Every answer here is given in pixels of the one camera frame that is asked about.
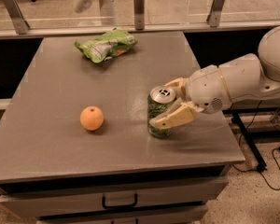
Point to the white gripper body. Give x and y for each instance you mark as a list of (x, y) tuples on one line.
[(206, 89)]

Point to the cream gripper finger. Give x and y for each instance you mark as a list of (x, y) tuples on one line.
[(179, 86), (176, 115)]

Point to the green soda can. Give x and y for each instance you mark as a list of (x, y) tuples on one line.
[(158, 101)]

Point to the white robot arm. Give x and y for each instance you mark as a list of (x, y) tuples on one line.
[(252, 76)]

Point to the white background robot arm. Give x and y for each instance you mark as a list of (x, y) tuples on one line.
[(106, 9)]

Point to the green rice chip bag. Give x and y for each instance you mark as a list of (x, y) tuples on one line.
[(107, 46)]

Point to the upper grey drawer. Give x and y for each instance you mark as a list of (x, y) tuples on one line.
[(102, 198)]

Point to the grey drawer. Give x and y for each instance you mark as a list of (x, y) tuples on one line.
[(171, 215), (102, 198)]

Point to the orange fruit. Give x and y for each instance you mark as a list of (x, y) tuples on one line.
[(92, 118)]

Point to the lower grey drawer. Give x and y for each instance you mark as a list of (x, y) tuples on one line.
[(171, 215)]

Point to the black table leg frame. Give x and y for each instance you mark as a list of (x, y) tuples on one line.
[(249, 137)]

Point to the right metal railing bracket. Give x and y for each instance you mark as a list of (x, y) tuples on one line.
[(214, 16)]

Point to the metal railing bracket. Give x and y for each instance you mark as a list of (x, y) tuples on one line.
[(214, 16), (139, 14), (20, 24)]

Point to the middle metal railing bracket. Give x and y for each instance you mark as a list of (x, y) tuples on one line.
[(139, 14)]

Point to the left metal railing bracket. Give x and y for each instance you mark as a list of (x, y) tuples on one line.
[(20, 24)]

